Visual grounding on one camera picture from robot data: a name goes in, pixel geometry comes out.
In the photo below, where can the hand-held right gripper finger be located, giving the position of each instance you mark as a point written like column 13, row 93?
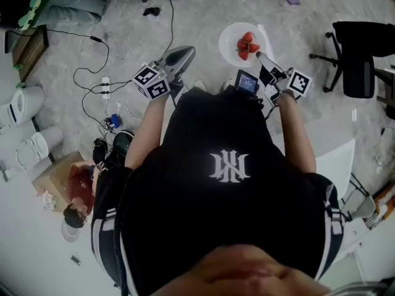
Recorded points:
column 268, row 62

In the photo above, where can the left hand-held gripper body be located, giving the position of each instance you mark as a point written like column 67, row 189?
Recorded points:
column 152, row 85

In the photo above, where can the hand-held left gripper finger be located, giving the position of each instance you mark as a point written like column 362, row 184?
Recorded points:
column 189, row 59
column 179, row 48

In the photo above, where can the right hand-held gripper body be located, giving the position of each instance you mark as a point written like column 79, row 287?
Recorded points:
column 299, row 83

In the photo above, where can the white round plate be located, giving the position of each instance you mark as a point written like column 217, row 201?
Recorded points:
column 230, row 46

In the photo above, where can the person's left forearm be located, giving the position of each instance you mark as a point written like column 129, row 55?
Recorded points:
column 145, row 131

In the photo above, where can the person's right forearm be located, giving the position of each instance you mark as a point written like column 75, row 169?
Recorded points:
column 297, row 134

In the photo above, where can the person's left shoe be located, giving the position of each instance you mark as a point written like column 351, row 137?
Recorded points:
column 198, row 85

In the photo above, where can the person's shoe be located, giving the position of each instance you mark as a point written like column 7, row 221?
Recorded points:
column 228, row 83
column 198, row 85

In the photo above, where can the black chest screen device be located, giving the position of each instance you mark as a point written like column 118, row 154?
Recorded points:
column 246, row 83

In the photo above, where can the person's right shoe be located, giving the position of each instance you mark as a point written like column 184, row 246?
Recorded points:
column 228, row 83

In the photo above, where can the white power strip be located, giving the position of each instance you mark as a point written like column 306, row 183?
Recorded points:
column 105, row 86

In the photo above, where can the small black object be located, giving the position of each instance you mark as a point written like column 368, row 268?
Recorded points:
column 151, row 11

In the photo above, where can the blue small device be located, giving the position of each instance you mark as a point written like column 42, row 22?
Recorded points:
column 114, row 120

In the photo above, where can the black office chair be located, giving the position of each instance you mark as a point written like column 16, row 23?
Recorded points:
column 358, row 60

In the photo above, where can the black round device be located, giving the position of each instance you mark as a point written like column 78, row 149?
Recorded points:
column 123, row 142

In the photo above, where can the white plastic chair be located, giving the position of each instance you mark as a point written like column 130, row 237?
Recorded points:
column 333, row 153

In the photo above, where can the wooden board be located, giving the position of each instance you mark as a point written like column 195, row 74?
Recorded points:
column 31, row 52

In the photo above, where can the white toilet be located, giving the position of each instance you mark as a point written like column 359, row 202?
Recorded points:
column 26, row 103
column 40, row 143

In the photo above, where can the brown cardboard box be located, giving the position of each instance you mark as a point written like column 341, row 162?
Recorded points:
column 58, row 171

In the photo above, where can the person's black t-shirt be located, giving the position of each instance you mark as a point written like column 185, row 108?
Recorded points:
column 200, row 211

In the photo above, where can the black chair with green trim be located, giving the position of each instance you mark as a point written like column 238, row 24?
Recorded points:
column 18, row 2

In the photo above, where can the person's chin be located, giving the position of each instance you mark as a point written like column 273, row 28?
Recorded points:
column 243, row 273

